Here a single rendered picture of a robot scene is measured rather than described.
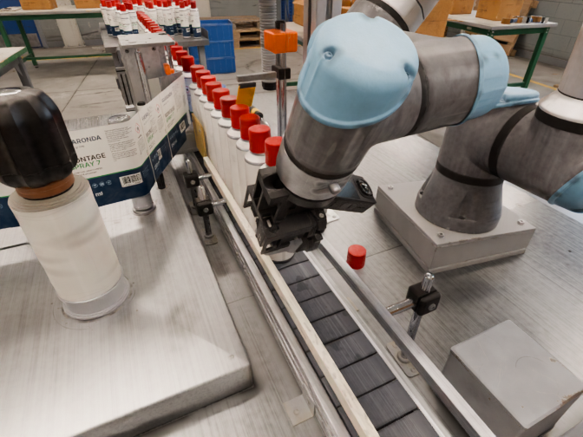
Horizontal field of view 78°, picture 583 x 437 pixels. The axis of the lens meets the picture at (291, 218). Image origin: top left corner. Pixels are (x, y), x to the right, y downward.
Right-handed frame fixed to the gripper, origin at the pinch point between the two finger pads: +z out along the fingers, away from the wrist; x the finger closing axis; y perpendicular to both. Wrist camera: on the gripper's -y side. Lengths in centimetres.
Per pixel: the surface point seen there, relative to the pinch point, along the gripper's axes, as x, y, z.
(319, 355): 16.7, 4.4, -7.3
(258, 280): 3.2, 5.5, 4.7
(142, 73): -52, 13, 13
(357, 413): 23.0, 4.2, -11.0
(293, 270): 3.5, -0.4, 4.3
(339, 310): 12.4, -2.8, -0.8
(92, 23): -656, 37, 443
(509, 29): -187, -339, 128
